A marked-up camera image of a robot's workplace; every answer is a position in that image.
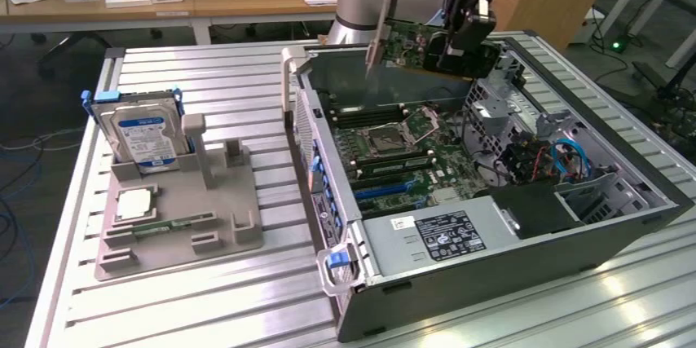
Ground CPU socket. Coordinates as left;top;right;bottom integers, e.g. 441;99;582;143
366;123;417;154

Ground blue wire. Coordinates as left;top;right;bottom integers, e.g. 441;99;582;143
548;139;594;183

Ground open grey PC case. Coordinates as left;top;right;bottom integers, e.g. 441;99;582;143
280;36;696;343

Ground grey power supply unit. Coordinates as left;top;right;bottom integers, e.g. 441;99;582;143
360;195;524;279

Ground green motherboard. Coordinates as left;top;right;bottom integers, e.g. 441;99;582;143
320;99;481;219

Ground red and black wire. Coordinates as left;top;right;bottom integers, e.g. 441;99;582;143
529;143;552;178

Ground power strip with green light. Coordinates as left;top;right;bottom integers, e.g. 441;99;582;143
606;36;634;55

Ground blue expansion slot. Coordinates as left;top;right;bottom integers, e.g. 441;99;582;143
352;178;421;201

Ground metal socket cover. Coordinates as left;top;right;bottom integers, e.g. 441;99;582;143
402;105;445;140

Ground green RAM stick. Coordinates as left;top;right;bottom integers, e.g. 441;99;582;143
129;217;210;236

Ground green GPU card black cooler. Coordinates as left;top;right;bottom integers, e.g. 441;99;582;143
364;0;502;82

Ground hard disk in blue carrier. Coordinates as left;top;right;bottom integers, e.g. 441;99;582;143
80;86;189;174

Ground grey parts rack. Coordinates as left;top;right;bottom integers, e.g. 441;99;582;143
94;113;268;283

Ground installed RAM stick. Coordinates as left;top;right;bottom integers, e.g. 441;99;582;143
356;156;434;180

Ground silver CPU chip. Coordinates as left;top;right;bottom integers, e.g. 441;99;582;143
114;189;156;221

